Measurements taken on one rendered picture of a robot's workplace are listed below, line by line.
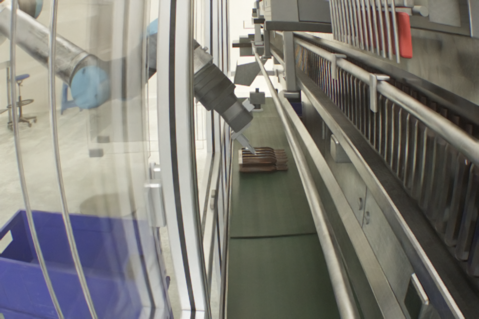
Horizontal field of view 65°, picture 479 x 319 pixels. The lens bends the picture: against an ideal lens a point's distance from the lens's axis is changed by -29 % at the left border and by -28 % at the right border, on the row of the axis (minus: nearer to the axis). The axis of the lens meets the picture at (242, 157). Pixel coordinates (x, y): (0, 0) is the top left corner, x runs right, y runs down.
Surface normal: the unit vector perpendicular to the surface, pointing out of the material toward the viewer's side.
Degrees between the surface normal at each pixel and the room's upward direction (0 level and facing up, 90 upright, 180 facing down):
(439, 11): 90
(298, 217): 2
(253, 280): 2
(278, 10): 90
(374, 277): 55
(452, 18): 90
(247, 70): 90
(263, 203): 2
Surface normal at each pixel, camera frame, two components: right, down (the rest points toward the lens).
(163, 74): 0.01, 0.29
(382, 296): -0.84, -0.53
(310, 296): -0.03, -0.97
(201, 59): 0.47, -0.19
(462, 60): -1.00, 0.03
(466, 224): -0.89, 0.16
